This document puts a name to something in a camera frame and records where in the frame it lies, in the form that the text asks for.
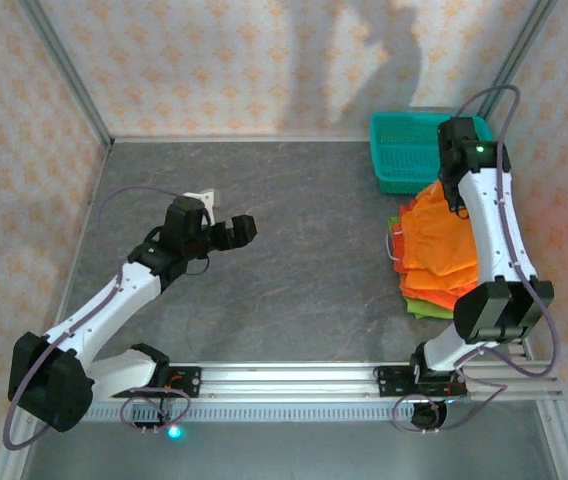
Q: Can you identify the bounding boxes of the orange shorts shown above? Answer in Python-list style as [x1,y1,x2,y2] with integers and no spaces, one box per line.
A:
[398,180,481,279]

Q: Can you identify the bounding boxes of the red-orange mesh shorts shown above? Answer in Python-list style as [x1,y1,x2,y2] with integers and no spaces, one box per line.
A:
[391,199,481,310]

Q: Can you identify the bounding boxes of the lime green shorts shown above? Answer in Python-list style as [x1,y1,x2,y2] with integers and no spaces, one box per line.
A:
[387,214,456,322]

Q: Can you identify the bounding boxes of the teal plastic basket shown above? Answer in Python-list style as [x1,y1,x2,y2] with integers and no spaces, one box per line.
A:
[368,111,493,197]

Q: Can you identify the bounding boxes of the black round fitting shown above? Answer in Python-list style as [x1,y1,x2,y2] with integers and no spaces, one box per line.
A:
[411,401,449,432]

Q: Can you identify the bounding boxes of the white drawstring cord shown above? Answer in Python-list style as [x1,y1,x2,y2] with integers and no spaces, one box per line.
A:
[386,229,407,263]

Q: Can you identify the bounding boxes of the aluminium frame post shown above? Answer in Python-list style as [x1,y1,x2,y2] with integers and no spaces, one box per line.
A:
[17,0,115,151]
[483,0,560,119]

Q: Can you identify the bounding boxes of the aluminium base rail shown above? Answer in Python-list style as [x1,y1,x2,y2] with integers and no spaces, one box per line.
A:
[93,360,565,402]

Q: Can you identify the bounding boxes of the slotted grey cable duct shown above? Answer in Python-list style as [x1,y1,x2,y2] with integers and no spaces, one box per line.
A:
[83,403,468,425]

